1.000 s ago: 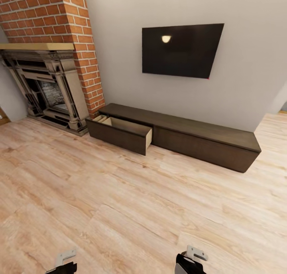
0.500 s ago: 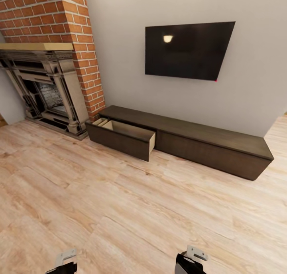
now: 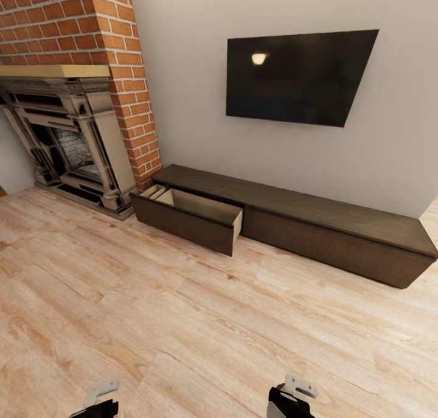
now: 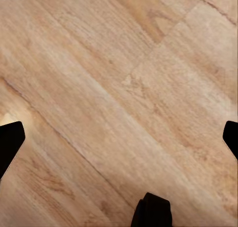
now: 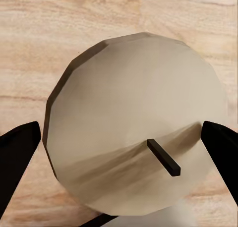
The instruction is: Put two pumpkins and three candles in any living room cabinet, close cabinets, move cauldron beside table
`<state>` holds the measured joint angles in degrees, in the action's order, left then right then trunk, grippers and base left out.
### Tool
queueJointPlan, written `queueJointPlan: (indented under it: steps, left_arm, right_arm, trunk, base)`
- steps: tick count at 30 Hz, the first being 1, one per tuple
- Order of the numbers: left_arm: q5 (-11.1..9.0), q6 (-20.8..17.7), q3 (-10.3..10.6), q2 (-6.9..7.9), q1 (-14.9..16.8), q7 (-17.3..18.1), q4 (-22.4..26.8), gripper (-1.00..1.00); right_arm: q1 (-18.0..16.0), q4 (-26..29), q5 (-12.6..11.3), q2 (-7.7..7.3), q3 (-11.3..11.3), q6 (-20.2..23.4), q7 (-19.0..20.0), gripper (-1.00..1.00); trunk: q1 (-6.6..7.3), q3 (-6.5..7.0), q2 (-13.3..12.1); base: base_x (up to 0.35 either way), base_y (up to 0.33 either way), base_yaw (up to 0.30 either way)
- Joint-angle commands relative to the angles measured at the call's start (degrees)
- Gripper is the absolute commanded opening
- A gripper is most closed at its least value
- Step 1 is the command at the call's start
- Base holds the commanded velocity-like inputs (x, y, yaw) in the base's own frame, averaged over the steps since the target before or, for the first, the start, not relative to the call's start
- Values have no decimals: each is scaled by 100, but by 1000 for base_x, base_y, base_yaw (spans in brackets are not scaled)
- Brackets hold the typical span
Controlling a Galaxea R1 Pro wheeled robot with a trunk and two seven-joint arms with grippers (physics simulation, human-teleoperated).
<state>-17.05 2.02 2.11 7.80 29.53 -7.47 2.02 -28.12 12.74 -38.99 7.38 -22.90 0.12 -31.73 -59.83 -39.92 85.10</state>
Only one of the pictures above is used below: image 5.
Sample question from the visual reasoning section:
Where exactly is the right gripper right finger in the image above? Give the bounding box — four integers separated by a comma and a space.
201, 121, 238, 205

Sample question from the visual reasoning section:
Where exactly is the pillar candle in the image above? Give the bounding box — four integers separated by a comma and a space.
42, 32, 228, 216

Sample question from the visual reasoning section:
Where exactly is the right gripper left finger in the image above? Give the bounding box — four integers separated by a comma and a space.
0, 121, 42, 219

